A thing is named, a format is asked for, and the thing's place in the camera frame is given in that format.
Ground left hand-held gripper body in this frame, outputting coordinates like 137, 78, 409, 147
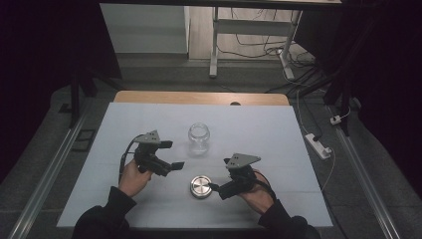
133, 129, 173, 177

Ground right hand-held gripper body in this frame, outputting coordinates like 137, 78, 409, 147
217, 152, 262, 201

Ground silver metal jar lid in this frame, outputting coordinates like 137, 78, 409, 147
189, 174, 213, 199

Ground clear glass jar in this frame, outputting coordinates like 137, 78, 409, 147
187, 121, 211, 157

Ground person's right hand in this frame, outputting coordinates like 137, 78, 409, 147
238, 170, 277, 215

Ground person's left hand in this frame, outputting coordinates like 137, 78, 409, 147
118, 158, 153, 198

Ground wooden table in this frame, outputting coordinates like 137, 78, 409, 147
113, 90, 291, 107

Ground white power strip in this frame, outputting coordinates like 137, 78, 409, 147
305, 132, 332, 160

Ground black stand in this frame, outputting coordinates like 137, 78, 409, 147
322, 66, 356, 137
68, 64, 101, 129

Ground white panel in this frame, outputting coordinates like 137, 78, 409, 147
99, 3, 190, 55

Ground black curtain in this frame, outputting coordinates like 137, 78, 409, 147
294, 0, 422, 200
0, 0, 122, 175

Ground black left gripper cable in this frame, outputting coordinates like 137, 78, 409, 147
117, 133, 144, 184

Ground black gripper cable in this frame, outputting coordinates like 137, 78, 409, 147
253, 169, 279, 202
117, 133, 144, 184

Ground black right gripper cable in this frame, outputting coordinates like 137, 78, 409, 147
253, 169, 279, 202

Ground thin white cable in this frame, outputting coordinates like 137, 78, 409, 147
319, 147, 336, 192

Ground metal floor rail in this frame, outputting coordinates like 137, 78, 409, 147
8, 109, 92, 239
334, 127, 402, 239

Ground tangle of black floor cables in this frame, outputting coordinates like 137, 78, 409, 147
217, 8, 317, 69

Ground white desk frame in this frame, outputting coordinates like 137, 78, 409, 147
208, 6, 304, 81

